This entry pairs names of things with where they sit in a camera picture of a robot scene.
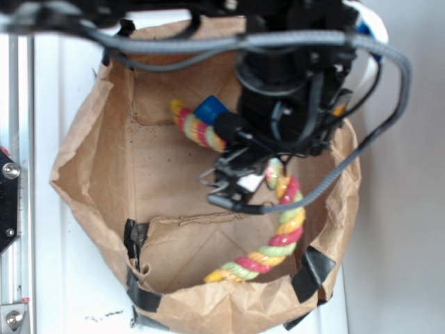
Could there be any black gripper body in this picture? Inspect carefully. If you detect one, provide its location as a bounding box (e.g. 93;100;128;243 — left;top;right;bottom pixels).
236;48;353;156

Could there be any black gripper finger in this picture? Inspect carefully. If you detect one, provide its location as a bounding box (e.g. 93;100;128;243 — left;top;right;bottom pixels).
199;148;271;207
213;112;253;141

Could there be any multicolored twisted rope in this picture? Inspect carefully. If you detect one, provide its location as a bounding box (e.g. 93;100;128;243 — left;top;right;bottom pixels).
169;99;307;285

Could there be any blue plastic bottle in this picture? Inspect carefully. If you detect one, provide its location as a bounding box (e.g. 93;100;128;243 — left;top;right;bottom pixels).
194;95;227;125

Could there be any brown paper bag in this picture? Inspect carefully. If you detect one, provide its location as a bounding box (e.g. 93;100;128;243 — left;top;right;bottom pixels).
51;52;362;333

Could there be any white plastic tray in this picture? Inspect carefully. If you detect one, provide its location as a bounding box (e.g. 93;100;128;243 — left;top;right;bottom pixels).
36;38;347;333

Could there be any grey braided cable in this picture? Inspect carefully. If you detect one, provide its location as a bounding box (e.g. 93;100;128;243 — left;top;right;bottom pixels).
79;19;414;215

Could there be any black mounting bracket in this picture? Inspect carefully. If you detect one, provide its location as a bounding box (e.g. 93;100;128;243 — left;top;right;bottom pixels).
0;146;21;255

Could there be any aluminium frame rail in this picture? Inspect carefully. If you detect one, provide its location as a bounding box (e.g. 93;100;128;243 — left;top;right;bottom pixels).
1;33;35;333

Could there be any metal corner bracket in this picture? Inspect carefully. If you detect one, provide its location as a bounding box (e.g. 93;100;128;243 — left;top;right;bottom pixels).
1;303;30;334

